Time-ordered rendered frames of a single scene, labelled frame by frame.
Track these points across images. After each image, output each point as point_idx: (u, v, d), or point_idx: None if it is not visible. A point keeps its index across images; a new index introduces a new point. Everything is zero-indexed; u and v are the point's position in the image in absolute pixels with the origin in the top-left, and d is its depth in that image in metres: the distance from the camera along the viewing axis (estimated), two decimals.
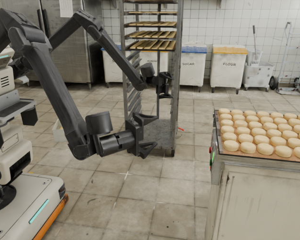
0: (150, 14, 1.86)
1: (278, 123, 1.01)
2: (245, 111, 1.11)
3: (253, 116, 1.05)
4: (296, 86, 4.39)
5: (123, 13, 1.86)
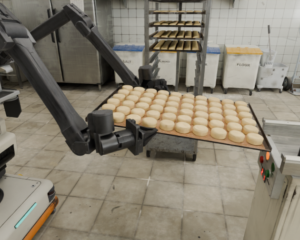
0: (176, 13, 1.78)
1: (170, 101, 1.01)
2: (147, 88, 1.11)
3: (149, 93, 1.05)
4: None
5: (148, 12, 1.78)
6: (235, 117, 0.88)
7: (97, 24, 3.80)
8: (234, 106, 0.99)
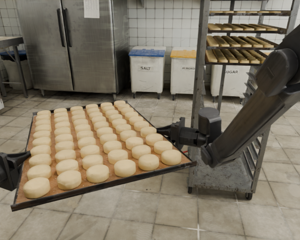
0: (247, 15, 1.30)
1: (72, 139, 0.71)
2: (35, 162, 0.57)
3: (60, 153, 0.61)
4: None
5: (209, 13, 1.30)
6: (91, 108, 0.97)
7: (114, 25, 3.33)
8: (59, 112, 0.93)
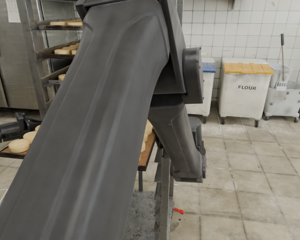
0: None
1: None
2: (37, 128, 0.74)
3: None
4: None
5: (30, 26, 0.74)
6: None
7: (46, 32, 2.77)
8: None
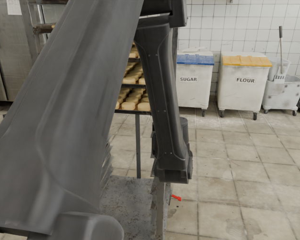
0: None
1: None
2: None
3: None
4: None
5: None
6: None
7: None
8: None
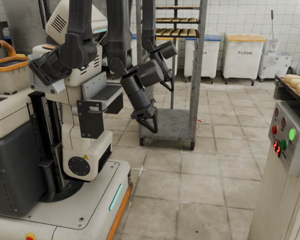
0: None
1: (163, 32, 1.93)
2: None
3: (157, 32, 1.84)
4: None
5: None
6: (177, 28, 2.14)
7: None
8: None
